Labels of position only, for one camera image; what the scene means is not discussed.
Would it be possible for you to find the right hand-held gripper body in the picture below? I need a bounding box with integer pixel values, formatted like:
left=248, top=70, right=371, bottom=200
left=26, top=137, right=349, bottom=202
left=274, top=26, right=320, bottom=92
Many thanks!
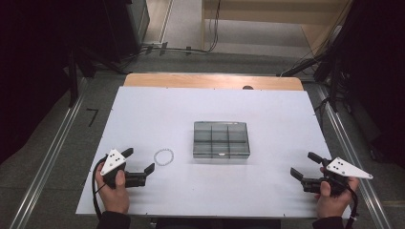
left=300, top=156, right=373, bottom=196

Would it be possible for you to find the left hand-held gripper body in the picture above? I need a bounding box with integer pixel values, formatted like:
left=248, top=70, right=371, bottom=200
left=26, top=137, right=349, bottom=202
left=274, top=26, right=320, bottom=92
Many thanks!
left=99, top=148, right=147, bottom=189

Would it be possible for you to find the white bead bracelet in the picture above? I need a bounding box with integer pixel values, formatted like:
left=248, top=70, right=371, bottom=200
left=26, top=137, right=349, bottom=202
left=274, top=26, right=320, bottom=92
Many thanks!
left=153, top=148, right=175, bottom=167

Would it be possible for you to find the clear grey compartment box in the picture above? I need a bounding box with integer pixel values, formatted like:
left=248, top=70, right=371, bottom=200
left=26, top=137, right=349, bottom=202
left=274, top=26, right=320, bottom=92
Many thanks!
left=192, top=120, right=251, bottom=160

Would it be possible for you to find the person's left hand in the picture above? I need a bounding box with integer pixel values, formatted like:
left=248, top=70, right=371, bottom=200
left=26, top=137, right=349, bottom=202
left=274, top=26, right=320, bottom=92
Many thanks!
left=95, top=170, right=131, bottom=215

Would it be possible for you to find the person's right hand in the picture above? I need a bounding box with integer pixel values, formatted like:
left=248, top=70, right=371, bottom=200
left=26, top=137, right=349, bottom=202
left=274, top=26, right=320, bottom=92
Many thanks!
left=314, top=177, right=360, bottom=219

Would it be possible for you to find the black metal stand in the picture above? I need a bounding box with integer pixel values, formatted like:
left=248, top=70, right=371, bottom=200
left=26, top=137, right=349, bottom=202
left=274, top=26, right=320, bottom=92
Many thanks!
left=276, top=18, right=354, bottom=113
left=65, top=44, right=128, bottom=109

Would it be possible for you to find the person's black clothing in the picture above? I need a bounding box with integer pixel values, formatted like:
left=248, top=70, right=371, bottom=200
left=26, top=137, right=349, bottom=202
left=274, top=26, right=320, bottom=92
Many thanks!
left=155, top=219, right=282, bottom=229

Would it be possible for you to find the black curtain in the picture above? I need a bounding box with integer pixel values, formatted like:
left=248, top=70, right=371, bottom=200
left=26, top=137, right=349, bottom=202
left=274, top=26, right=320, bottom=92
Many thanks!
left=0, top=0, right=109, bottom=165
left=337, top=0, right=405, bottom=170

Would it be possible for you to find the wooden table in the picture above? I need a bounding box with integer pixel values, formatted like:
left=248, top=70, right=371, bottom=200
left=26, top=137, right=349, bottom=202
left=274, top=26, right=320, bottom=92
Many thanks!
left=123, top=73, right=305, bottom=92

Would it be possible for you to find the dark cabinet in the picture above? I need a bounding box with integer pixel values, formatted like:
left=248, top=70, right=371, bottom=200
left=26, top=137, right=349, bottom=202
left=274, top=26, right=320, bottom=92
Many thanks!
left=103, top=0, right=151, bottom=62

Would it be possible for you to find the light wooden platform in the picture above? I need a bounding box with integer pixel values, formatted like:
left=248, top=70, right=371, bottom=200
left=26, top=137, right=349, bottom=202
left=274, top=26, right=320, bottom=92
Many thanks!
left=202, top=0, right=352, bottom=50

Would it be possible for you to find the metal floor rail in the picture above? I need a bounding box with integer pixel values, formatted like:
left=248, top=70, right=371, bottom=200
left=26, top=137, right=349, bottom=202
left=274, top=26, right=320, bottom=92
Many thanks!
left=314, top=84, right=394, bottom=229
left=9, top=77, right=89, bottom=229

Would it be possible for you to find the left hand-held gripper cable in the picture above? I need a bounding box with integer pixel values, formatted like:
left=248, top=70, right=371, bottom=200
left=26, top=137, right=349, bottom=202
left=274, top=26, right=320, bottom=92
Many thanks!
left=91, top=155, right=109, bottom=221

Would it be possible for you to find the hand-held gripper cable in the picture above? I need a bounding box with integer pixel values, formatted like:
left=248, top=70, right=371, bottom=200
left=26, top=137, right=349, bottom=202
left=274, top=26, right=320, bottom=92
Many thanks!
left=345, top=182, right=360, bottom=229
left=91, top=155, right=109, bottom=221

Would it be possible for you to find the right hand-held gripper cable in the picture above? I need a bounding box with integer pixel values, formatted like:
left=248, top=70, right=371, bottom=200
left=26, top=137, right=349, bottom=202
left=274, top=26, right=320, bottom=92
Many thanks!
left=345, top=182, right=360, bottom=229

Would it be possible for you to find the black floor cable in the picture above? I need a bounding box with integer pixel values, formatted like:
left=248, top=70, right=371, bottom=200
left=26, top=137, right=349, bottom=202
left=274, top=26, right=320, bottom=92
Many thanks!
left=139, top=0, right=223, bottom=55

